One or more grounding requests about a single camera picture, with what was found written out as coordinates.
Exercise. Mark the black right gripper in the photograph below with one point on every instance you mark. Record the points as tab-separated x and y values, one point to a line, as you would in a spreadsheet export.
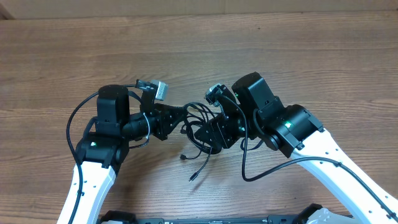
228	137

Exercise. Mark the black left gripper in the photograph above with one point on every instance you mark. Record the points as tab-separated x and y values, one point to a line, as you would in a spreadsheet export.
163	124

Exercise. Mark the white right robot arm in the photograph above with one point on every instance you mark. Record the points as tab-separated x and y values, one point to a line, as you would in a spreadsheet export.
250	110

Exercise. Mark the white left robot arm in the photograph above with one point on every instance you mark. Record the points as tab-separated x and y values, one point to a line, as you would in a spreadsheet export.
125	113

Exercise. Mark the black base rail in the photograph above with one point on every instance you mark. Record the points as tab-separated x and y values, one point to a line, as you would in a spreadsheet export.
314	213

